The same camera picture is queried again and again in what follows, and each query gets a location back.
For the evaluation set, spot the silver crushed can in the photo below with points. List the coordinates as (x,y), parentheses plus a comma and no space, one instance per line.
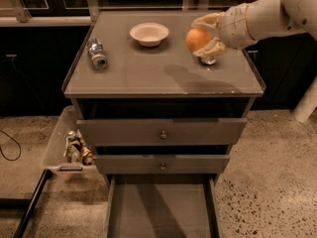
(96,54)

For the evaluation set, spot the green crushed can in bin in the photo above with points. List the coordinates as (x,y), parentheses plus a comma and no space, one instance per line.
(72,148)

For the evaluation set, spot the grey drawer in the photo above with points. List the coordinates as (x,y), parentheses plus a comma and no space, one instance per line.
(161,164)
(162,206)
(161,132)

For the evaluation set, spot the grey bottom drawer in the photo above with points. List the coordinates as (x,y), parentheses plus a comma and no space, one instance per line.
(162,206)

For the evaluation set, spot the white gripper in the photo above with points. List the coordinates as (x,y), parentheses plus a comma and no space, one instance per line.
(233,26)

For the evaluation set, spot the black floor rail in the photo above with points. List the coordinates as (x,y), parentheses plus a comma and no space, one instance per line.
(25,206)

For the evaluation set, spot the orange fruit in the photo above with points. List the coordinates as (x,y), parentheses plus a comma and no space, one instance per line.
(197,38)

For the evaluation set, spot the brown snack bag in bin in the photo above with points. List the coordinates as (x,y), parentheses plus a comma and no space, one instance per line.
(86,154)

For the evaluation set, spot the white paper bowl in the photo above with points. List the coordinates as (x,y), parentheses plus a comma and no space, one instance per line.
(149,34)

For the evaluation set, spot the grey middle drawer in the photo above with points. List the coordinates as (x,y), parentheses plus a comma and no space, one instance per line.
(161,164)

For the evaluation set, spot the grey drawer cabinet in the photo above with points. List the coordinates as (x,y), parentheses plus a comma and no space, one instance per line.
(162,82)

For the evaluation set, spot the metal railing frame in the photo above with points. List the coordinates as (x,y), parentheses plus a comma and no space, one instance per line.
(49,19)

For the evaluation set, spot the white post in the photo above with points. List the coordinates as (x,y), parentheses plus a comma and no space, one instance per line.
(307,104)

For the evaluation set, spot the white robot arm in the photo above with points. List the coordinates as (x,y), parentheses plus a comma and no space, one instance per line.
(280,18)

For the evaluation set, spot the clear plastic bin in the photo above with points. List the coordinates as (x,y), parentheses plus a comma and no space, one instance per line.
(54,158)

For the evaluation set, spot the blue soda can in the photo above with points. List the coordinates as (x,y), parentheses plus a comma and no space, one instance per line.
(208,60)

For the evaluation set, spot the grey top drawer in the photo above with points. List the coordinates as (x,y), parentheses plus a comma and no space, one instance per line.
(161,132)

